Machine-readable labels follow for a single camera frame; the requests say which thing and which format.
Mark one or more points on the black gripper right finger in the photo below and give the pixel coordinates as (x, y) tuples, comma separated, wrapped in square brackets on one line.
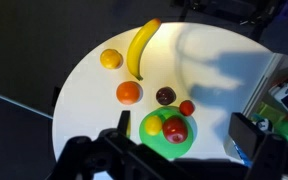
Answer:
[(247, 133)]

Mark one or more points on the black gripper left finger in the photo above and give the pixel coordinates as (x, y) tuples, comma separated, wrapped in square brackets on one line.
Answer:
[(124, 120)]

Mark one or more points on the orange fruit toy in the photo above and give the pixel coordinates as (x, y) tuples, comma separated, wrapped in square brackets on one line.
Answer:
[(128, 92)]

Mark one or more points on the small yellow lemon toy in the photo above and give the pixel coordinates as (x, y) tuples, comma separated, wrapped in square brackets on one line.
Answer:
[(153, 125)]

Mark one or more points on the green plastic bowl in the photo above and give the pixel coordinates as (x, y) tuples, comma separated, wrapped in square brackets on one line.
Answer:
[(159, 144)]

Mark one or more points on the dark purple plum toy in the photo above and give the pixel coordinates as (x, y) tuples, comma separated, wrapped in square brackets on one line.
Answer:
[(165, 96)]

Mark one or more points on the red apple toy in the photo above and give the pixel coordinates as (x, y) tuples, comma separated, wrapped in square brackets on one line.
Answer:
[(175, 130)]

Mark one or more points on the large yellow citrus toy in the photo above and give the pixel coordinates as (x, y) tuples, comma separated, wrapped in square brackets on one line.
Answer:
[(110, 58)]

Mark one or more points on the yellow banana toy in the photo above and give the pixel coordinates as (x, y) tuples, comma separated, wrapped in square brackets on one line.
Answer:
[(136, 50)]

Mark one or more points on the black white cube blue face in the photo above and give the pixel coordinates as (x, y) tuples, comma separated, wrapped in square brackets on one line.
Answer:
[(241, 154)]

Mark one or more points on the green soft block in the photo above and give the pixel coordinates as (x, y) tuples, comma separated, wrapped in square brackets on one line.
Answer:
[(269, 111)]

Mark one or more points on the wooden tray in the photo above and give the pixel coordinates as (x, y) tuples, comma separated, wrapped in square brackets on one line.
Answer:
[(262, 80)]

